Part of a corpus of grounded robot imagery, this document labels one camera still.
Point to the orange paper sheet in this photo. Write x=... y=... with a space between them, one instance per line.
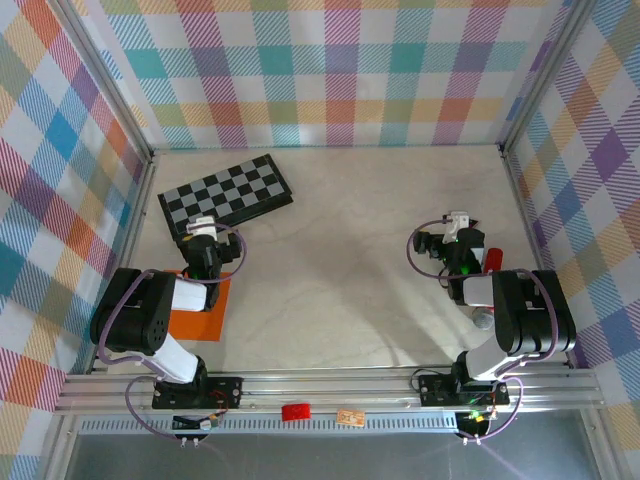
x=200 y=325

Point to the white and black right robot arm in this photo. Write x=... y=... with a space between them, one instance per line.
x=530 y=320

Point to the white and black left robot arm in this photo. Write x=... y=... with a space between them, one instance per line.
x=130 y=315

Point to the red cylinder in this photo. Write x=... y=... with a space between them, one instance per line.
x=494 y=260

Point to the silver metal ball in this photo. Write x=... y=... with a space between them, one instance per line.
x=482 y=318

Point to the black and grey chessboard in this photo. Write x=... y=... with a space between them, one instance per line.
x=225 y=190

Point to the red plastic block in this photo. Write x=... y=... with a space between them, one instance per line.
x=296 y=411

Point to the orange printed label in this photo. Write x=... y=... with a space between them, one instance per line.
x=350 y=417

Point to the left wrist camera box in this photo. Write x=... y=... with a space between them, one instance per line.
x=202 y=227

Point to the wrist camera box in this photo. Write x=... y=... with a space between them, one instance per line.
x=202 y=227
x=457 y=222

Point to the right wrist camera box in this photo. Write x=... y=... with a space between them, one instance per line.
x=457 y=222

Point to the aluminium side rail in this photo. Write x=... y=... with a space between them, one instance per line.
x=523 y=215
x=136 y=215

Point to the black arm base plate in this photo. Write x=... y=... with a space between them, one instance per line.
x=435 y=390
x=227 y=392

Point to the wide aluminium base rail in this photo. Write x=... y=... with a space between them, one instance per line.
x=325 y=390

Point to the aluminium frame post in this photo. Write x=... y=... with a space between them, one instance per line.
x=109 y=80
x=544 y=75

